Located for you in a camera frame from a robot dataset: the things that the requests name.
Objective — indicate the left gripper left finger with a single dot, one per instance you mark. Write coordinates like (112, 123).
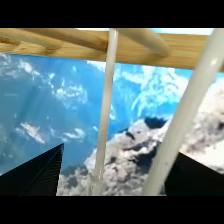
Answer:
(36, 176)

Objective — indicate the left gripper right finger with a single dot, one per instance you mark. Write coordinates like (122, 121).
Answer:
(196, 178)

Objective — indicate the white clothes hanger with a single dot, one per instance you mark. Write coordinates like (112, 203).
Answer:
(186, 110)

